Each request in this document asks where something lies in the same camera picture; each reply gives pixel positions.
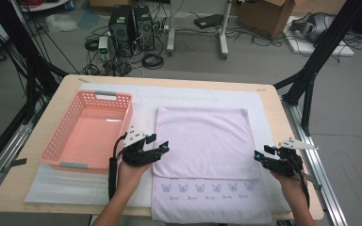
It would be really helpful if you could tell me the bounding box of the black coiled cable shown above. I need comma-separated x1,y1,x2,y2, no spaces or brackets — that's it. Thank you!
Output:
141,53,165,71

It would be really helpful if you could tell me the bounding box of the clear plastic bag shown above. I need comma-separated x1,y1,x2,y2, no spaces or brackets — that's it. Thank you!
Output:
45,12,78,34

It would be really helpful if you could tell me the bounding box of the grey rounded device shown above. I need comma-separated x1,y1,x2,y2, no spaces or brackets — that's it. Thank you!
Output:
290,11,336,43

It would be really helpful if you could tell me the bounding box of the black metal frame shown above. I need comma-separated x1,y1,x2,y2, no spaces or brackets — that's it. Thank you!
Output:
272,0,362,137
0,0,70,178

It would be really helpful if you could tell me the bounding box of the white power supply box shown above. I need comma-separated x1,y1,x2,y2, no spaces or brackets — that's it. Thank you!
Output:
97,36,109,61

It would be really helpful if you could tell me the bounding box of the person's right hand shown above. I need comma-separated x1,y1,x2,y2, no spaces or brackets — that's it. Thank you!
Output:
271,170,306,203

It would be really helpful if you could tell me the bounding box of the white foam mat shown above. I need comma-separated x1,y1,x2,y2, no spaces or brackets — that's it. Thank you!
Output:
24,82,291,218

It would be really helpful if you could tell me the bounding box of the person's left hand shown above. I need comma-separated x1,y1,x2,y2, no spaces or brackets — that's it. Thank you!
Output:
116,162,152,201

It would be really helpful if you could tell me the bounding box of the black flat device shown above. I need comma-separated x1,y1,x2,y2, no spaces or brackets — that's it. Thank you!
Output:
193,13,224,30

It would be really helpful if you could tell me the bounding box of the white flat board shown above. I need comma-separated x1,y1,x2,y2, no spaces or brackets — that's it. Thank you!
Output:
284,15,356,57

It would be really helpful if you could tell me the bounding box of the black computer tower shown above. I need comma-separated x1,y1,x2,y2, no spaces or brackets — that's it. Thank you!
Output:
134,5,156,51
107,5,136,58

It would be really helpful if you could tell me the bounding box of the pink perforated plastic basket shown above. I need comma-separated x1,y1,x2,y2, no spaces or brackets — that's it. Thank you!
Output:
39,89,134,175

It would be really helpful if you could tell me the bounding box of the lilac towel with cat print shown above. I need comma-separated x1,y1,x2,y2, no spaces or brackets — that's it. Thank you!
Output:
150,105,272,224

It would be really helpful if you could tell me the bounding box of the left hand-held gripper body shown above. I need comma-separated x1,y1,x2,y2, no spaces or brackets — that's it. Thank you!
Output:
121,125,161,168

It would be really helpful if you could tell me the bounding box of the grey metal bracket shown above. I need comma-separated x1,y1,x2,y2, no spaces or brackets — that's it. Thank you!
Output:
306,173,323,191
1,157,28,173

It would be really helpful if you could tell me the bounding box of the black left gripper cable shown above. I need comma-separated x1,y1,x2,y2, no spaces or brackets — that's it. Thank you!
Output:
107,133,128,202

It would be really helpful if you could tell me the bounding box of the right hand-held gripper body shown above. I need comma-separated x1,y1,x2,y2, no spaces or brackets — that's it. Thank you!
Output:
262,137,319,178

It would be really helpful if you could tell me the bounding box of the brown cardboard box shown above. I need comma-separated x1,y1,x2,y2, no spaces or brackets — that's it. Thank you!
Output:
237,0,296,40

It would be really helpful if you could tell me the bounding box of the aluminium rail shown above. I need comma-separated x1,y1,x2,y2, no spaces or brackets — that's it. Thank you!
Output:
281,97,348,226
0,103,45,206

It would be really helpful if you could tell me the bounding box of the white metal stand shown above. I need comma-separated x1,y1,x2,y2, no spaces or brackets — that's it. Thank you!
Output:
166,0,234,60

